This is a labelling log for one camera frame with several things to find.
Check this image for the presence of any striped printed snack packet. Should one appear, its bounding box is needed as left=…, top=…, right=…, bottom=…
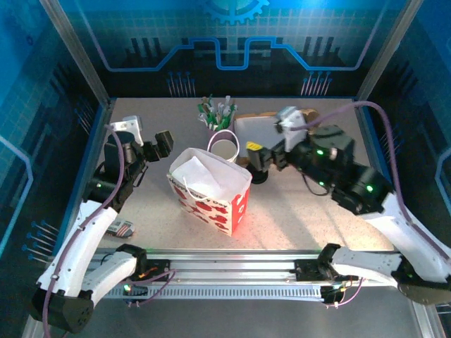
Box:
left=107, top=218, right=135, bottom=237

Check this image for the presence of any aluminium frame post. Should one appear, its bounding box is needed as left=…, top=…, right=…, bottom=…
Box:
left=38, top=0, right=116, bottom=108
left=354, top=0, right=414, bottom=104

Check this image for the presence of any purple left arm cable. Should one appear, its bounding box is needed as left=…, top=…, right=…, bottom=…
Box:
left=41, top=123, right=177, bottom=338

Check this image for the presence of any stack of black cup lids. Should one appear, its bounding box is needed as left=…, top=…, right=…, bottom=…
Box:
left=248, top=164, right=270, bottom=184

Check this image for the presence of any grey slotted cable duct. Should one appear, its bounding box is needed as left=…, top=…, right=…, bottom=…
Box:
left=56, top=285, right=325, bottom=301

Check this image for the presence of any white paper napkin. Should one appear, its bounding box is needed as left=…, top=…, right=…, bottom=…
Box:
left=171, top=154, right=230, bottom=201

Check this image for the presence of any pink holder cup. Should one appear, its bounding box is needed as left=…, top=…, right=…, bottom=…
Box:
left=206, top=121, right=234, bottom=137

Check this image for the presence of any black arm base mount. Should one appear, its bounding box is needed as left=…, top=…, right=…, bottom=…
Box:
left=107, top=258, right=172, bottom=282
left=295, top=258, right=359, bottom=282

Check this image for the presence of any white red printed gift bag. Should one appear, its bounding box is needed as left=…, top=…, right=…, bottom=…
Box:
left=167, top=129, right=253, bottom=238

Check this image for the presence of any aluminium mounting rail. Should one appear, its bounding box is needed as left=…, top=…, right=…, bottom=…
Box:
left=44, top=248, right=422, bottom=288

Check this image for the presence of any stack of white paper cups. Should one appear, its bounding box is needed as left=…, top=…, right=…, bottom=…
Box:
left=210, top=139, right=240, bottom=163

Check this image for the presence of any stack of white napkins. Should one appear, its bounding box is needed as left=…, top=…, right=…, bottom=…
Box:
left=235, top=117, right=288, bottom=156

